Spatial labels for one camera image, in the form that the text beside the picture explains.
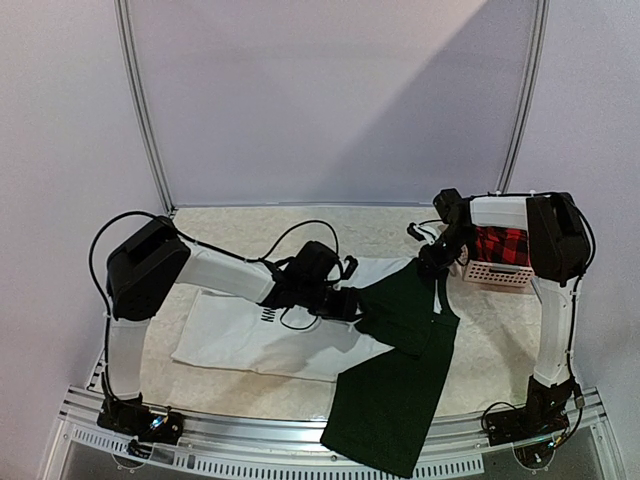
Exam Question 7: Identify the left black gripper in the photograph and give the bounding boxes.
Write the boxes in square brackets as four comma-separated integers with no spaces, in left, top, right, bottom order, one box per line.
[299,281,371,323]

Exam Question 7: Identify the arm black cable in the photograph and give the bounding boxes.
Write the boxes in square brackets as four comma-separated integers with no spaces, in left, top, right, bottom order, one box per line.
[88,210,351,334]
[569,197,599,281]

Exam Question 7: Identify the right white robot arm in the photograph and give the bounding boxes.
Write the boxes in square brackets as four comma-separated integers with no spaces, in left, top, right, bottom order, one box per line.
[418,188,595,388]

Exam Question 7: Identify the aluminium frame post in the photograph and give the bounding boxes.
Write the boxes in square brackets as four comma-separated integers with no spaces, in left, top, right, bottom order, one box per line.
[496,0,549,193]
[114,0,176,213]

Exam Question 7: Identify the aluminium front rail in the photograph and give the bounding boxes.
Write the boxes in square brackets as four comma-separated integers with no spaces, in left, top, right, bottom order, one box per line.
[49,392,626,480]

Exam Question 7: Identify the white green raglan t-shirt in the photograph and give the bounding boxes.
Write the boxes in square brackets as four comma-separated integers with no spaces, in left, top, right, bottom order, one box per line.
[172,258,459,478]

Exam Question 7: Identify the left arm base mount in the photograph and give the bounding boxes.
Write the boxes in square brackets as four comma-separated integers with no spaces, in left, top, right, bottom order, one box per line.
[97,395,185,445]

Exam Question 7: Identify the right aluminium frame post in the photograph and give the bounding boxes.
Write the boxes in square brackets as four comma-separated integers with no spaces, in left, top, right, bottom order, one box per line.
[496,0,549,193]

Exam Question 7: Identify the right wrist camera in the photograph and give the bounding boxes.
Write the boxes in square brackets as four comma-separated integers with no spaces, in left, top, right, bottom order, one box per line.
[406,223,441,245]

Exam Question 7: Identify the pink plastic laundry basket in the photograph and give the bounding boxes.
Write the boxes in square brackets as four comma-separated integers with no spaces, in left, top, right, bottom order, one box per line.
[457,242,534,289]

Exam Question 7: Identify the left aluminium frame post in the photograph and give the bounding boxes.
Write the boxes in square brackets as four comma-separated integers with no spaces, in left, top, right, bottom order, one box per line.
[114,0,176,213]

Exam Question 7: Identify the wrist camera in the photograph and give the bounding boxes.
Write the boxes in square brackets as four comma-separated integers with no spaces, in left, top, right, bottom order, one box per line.
[406,223,441,245]
[338,255,359,281]

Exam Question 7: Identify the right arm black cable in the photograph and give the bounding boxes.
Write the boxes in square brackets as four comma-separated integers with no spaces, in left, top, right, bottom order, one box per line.
[569,197,599,281]

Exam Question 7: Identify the red black plaid garment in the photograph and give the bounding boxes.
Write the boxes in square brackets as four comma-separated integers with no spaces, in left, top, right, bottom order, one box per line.
[469,227,530,267]

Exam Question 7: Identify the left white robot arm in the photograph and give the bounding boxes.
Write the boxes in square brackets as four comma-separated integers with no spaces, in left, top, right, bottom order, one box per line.
[102,216,360,434]

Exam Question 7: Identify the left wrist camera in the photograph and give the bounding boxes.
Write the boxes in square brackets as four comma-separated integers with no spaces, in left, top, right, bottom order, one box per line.
[338,255,359,281]

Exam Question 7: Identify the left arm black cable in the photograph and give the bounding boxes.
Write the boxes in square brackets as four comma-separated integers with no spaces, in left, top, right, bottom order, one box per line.
[88,210,351,334]

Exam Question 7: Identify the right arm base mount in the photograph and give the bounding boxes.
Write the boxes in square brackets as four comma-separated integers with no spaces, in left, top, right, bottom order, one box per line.
[481,376,576,446]

